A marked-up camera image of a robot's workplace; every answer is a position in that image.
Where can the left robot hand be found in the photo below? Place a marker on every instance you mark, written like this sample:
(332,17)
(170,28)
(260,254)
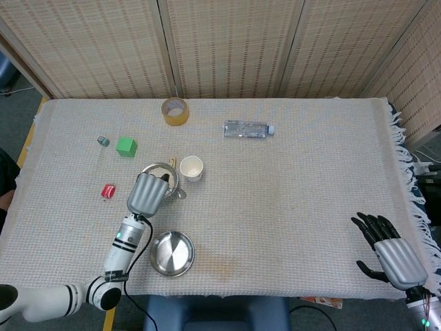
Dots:
(146,196)

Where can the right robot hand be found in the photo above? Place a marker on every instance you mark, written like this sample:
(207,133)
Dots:
(399,263)

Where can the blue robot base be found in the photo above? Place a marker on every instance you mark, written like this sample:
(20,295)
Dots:
(224,313)

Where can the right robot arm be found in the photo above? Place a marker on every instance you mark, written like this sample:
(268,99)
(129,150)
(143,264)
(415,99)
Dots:
(418,308)

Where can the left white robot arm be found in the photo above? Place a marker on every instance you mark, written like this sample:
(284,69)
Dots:
(120,248)

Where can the metal bowl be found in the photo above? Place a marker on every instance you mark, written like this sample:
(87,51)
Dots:
(176,184)

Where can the white paper cup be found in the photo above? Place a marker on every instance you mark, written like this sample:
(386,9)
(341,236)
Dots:
(191,169)

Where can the small wooden clip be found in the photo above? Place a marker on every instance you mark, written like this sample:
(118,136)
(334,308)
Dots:
(172,161)

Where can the green cube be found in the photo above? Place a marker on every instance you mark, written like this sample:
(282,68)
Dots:
(125,146)

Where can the stainless steel plate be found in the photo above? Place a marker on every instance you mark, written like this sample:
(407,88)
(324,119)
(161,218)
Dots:
(172,255)

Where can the small grey-green block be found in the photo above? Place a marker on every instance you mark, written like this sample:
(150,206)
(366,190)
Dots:
(103,141)

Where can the black box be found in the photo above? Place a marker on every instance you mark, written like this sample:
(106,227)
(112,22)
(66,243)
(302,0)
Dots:
(430,193)

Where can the orange package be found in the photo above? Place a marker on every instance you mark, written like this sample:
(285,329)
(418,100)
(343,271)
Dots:
(327,302)

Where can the yellow tape roll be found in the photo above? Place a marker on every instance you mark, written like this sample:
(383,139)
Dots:
(175,120)

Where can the clear plastic water bottle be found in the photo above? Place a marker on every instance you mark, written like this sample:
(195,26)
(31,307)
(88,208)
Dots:
(246,129)

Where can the beige woven tablecloth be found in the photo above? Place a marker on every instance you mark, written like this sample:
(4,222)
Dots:
(275,207)

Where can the person in black clothing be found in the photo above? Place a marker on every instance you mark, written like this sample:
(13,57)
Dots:
(7,172)

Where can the woven bamboo screen panel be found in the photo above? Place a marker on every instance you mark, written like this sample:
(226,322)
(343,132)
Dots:
(231,45)
(344,45)
(93,45)
(417,86)

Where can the blue chair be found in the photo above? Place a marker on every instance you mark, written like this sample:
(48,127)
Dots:
(7,74)

